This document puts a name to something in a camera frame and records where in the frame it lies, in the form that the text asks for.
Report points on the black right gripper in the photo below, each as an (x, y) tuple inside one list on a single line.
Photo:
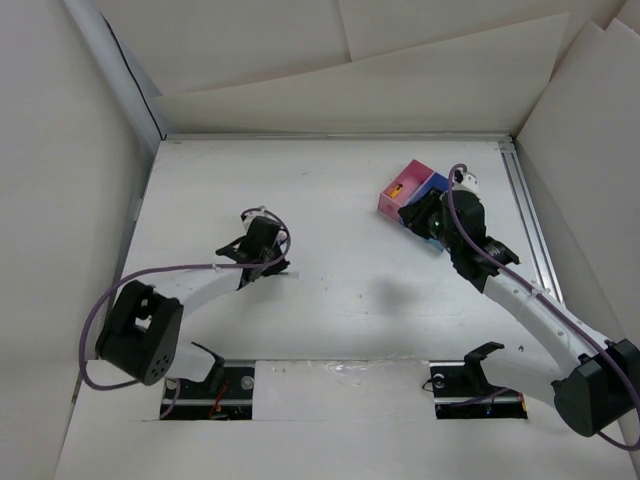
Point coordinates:
[(414, 215)]

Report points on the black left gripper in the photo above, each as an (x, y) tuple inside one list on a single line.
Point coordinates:
[(274, 268)]

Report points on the yellow black utility knife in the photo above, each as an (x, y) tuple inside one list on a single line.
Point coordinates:
[(395, 190)]

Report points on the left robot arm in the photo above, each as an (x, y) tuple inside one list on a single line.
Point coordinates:
[(140, 335)]

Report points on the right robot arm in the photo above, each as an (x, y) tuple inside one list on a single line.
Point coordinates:
[(594, 381)]

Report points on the pink blue three-compartment organizer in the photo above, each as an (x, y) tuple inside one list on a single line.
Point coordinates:
[(417, 180)]

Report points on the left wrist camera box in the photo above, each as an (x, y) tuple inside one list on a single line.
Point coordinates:
[(250, 214)]

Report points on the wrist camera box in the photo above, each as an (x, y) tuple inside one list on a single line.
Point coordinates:
[(465, 181), (250, 214)]

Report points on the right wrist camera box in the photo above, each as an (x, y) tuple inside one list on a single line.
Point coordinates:
[(465, 181)]

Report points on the aluminium rail right edge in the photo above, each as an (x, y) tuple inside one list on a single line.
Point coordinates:
[(543, 267)]

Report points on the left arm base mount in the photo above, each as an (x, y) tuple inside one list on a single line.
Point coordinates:
[(213, 388)]

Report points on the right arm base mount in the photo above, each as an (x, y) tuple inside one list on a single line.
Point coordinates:
[(461, 391)]

